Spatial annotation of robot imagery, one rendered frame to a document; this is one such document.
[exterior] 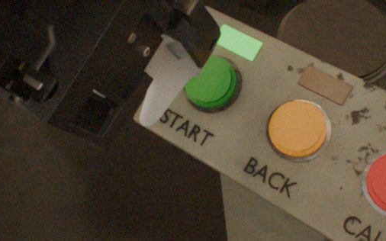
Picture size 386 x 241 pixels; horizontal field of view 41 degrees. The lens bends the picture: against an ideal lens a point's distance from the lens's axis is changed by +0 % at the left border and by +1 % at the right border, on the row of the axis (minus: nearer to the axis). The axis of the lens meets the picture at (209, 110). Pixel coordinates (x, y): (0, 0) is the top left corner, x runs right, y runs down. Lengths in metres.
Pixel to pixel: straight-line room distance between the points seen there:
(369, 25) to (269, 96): 0.19
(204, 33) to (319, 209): 0.17
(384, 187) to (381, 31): 0.23
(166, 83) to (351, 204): 0.16
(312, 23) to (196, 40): 0.32
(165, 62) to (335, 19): 0.31
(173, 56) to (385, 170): 0.16
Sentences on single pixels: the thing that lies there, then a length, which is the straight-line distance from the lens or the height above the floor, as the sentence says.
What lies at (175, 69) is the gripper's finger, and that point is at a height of 0.70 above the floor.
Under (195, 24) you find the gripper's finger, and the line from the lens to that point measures 0.23.
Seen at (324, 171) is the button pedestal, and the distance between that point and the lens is 0.37.
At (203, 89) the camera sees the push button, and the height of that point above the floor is 0.61.
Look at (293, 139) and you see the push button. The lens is 0.36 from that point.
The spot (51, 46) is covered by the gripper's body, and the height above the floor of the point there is 0.78.
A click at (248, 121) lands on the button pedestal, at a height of 0.60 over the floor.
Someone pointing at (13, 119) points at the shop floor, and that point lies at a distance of 1.19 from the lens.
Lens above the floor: 0.92
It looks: 58 degrees down
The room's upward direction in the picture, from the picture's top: 7 degrees counter-clockwise
